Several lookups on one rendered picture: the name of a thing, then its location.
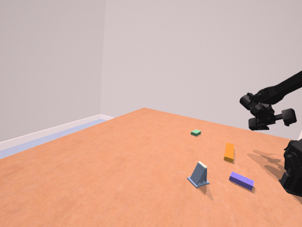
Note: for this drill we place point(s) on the orange rectangular bar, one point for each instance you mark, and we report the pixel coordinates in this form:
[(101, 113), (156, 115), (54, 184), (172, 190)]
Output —
[(229, 152)]

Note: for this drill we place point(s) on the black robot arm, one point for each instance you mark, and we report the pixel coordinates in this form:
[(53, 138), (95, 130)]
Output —
[(258, 104)]

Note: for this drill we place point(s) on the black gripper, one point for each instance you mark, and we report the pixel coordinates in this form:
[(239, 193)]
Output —
[(287, 115)]

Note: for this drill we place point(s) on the purple rectangular bar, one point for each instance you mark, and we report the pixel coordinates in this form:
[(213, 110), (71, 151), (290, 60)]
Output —
[(241, 180)]

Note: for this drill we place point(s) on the small green block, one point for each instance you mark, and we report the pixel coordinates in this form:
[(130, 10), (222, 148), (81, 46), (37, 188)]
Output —
[(195, 132)]

